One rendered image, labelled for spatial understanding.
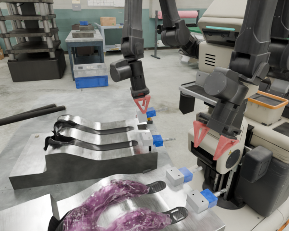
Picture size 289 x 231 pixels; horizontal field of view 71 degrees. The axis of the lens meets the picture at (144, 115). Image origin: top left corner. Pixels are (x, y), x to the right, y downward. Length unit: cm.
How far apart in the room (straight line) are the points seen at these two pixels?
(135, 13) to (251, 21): 40
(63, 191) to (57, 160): 11
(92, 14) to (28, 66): 311
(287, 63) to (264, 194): 84
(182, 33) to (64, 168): 69
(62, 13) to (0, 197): 657
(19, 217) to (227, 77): 58
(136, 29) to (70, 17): 639
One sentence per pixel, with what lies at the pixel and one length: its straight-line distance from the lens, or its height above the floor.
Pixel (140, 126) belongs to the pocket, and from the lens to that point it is 91.
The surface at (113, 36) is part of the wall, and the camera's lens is 720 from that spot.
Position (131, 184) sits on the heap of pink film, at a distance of 61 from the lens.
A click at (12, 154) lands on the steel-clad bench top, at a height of 80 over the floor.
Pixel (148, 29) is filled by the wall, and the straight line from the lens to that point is 740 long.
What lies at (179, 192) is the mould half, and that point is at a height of 86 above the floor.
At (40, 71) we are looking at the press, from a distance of 473.
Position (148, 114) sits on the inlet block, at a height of 96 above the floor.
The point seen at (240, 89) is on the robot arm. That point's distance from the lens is 56.
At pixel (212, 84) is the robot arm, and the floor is 119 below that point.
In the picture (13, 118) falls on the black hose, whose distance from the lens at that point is 111.
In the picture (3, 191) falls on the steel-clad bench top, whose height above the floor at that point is 80.
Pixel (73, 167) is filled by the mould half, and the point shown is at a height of 87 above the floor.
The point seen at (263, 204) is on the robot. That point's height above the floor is 39.
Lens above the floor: 135
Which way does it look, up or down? 28 degrees down
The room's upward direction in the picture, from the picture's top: straight up
